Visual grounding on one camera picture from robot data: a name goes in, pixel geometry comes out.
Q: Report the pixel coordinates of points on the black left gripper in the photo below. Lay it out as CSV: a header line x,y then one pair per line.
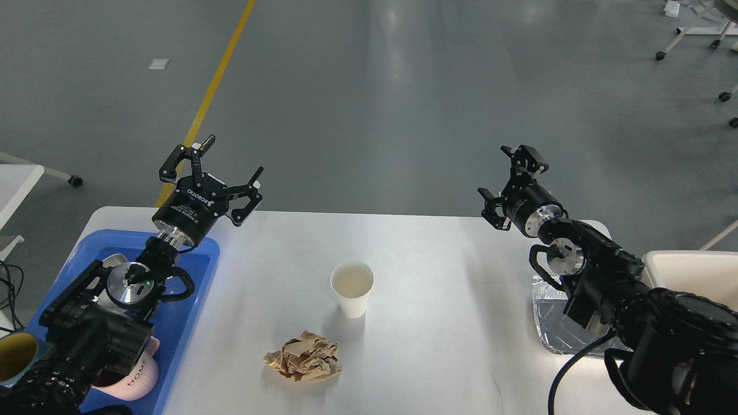
x,y
193,208

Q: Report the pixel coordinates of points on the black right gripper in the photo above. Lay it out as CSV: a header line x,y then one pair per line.
x,y
523,201

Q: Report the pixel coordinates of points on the aluminium foil tray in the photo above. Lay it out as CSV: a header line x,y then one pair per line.
x,y
558,333

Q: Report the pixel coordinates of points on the white paper cup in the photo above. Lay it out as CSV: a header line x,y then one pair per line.
x,y
352,284

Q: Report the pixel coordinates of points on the brown paper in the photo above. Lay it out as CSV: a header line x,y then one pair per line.
x,y
309,358

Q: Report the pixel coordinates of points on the pink ribbed mug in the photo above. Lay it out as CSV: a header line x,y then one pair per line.
x,y
139,382

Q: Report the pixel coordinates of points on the square stainless steel tin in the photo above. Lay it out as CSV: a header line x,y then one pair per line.
x,y
112,262

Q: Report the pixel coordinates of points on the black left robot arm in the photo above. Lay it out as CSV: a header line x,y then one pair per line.
x,y
101,323

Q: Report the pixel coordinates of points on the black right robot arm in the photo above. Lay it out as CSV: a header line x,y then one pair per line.
x,y
680,349

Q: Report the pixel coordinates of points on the blue plastic tray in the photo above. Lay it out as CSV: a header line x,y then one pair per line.
x,y
174,322

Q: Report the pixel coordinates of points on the white paper scrap on floor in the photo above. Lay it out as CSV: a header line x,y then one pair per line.
x,y
158,64

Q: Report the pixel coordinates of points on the white side table left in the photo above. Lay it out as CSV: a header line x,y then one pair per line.
x,y
19,177

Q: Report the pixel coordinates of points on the white plastic bin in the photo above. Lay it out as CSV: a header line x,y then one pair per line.
x,y
710,274

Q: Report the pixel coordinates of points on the black chair caster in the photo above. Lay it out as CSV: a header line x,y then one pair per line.
x,y
726,96

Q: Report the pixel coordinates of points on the teal ceramic mug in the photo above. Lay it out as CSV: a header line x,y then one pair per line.
x,y
19,351

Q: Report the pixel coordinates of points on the white wheeled cart frame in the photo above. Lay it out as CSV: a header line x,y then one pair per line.
x,y
727,10

